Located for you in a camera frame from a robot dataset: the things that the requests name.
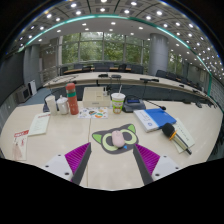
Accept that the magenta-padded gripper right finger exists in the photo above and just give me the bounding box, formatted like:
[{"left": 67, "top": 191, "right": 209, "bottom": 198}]
[{"left": 132, "top": 142, "right": 184, "bottom": 186}]

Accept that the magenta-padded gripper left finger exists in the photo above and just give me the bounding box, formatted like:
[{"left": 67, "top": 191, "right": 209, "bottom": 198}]
[{"left": 42, "top": 142, "right": 93, "bottom": 185}]

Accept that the pink computer mouse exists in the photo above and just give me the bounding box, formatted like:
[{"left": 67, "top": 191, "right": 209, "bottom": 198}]
[{"left": 110, "top": 129, "right": 126, "bottom": 149}]

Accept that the cat-shaped black green mouse pad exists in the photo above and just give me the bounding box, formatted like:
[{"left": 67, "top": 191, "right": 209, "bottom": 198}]
[{"left": 91, "top": 123, "right": 140, "bottom": 155}]

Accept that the blue and white book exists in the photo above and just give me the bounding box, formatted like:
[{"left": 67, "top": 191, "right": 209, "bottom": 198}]
[{"left": 133, "top": 108, "right": 178, "bottom": 133}]

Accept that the colourful printed leaflet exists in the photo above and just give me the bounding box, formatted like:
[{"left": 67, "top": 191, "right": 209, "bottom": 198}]
[{"left": 77, "top": 106, "right": 109, "bottom": 120}]

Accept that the cream printed booklet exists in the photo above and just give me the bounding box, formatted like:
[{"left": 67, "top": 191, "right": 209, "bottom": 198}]
[{"left": 28, "top": 111, "right": 52, "bottom": 137}]

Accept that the red and white leaflet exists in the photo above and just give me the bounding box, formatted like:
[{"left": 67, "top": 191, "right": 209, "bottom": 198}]
[{"left": 12, "top": 129, "right": 30, "bottom": 162}]

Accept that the dark conference microphone unit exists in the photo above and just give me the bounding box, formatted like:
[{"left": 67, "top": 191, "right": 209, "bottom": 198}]
[
  {"left": 42, "top": 96, "right": 54, "bottom": 113},
  {"left": 121, "top": 95, "right": 167, "bottom": 114}
]

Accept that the white paper cup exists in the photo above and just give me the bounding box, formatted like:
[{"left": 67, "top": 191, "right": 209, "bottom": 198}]
[{"left": 44, "top": 94, "right": 58, "bottom": 116}]

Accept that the green printed drink cup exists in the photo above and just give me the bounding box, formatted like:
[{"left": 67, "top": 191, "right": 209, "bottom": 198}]
[{"left": 110, "top": 84, "right": 126, "bottom": 115}]

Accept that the beige desk organizer box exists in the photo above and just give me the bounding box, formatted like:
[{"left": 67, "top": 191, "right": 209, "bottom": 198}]
[{"left": 81, "top": 86, "right": 112, "bottom": 109}]

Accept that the long curved conference table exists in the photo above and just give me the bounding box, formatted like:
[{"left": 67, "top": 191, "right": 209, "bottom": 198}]
[{"left": 42, "top": 71, "right": 214, "bottom": 101}]

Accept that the white floor-standing appliance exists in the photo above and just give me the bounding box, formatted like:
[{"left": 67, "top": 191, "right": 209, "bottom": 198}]
[{"left": 28, "top": 79, "right": 38, "bottom": 97}]

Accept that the group of dark office chairs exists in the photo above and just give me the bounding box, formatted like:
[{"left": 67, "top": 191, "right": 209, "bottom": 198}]
[{"left": 59, "top": 62, "right": 208, "bottom": 91}]

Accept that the group of ceiling lights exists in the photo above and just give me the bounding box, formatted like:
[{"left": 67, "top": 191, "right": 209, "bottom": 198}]
[{"left": 16, "top": 0, "right": 218, "bottom": 68}]

